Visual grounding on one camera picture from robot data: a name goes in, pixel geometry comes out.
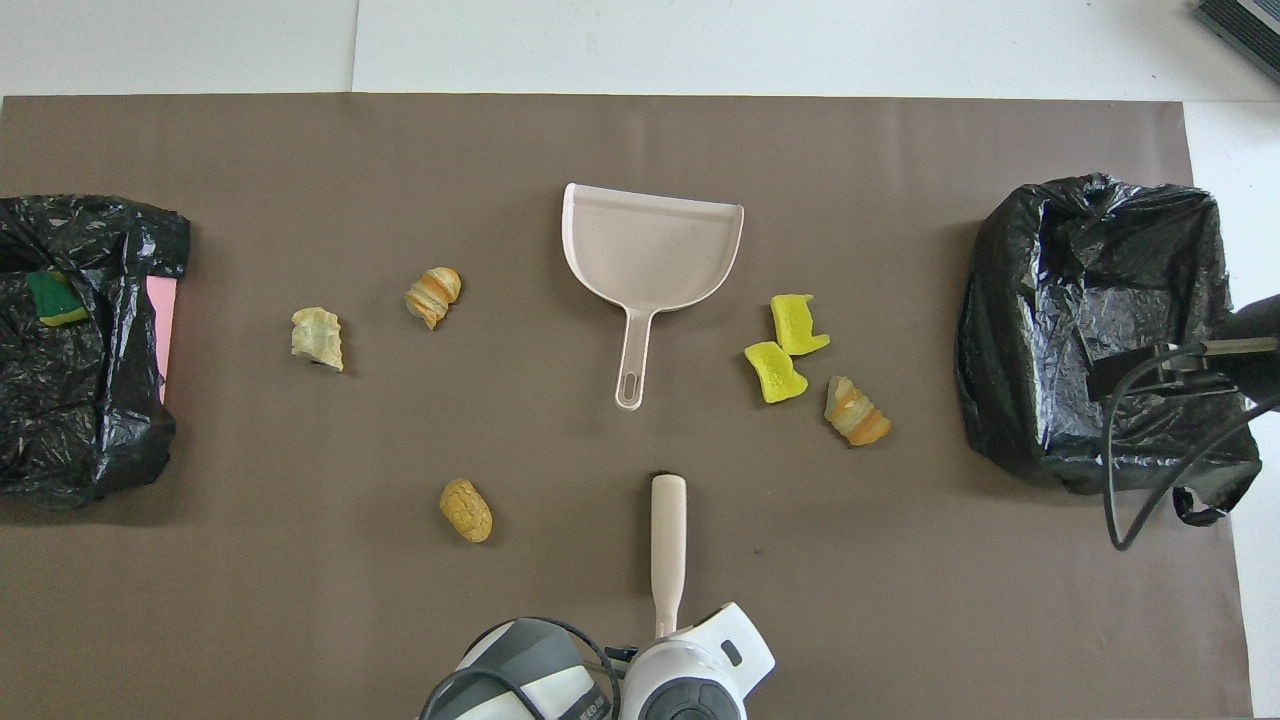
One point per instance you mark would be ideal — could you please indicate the orange striped toy croissant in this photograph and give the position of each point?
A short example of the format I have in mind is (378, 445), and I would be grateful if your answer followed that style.
(433, 297)
(857, 412)

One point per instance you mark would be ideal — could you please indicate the pink plastic bin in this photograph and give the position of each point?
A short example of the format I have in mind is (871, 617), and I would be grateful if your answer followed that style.
(160, 320)

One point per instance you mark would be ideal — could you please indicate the beige plastic dustpan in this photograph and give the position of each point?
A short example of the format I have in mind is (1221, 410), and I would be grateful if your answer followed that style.
(650, 250)

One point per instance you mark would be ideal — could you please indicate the pale toy croissant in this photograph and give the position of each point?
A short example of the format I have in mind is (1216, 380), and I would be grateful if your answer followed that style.
(317, 340)

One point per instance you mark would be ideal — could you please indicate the dark ribbed device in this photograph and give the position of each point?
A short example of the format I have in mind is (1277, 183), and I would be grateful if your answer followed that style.
(1250, 30)

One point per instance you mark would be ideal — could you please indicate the beige hand brush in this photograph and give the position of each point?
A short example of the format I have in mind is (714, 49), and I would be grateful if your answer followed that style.
(668, 540)

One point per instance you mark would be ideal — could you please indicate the green yellow sponge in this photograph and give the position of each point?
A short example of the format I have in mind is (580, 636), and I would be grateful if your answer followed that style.
(50, 295)

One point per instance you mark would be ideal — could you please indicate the yellow foam piece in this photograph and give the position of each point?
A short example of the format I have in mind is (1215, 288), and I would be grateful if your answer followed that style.
(797, 322)
(775, 372)

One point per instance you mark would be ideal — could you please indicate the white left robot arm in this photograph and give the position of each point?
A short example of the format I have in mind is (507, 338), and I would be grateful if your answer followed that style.
(690, 690)

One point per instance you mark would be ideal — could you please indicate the black plastic trash bag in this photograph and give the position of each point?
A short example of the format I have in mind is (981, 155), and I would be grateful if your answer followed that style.
(100, 420)
(1030, 300)

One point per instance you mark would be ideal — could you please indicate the brown toy bread loaf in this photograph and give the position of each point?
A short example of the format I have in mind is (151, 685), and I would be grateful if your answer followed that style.
(466, 510)

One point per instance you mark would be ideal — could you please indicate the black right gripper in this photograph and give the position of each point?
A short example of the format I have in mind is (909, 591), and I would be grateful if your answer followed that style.
(1262, 380)

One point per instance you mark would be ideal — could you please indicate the brown paper table mat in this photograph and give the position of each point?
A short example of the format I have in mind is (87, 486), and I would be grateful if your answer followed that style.
(500, 150)

